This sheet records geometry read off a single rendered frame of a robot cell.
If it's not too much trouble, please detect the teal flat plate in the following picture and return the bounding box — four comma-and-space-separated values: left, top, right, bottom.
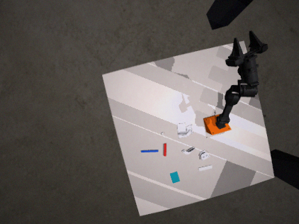
170, 172, 180, 183

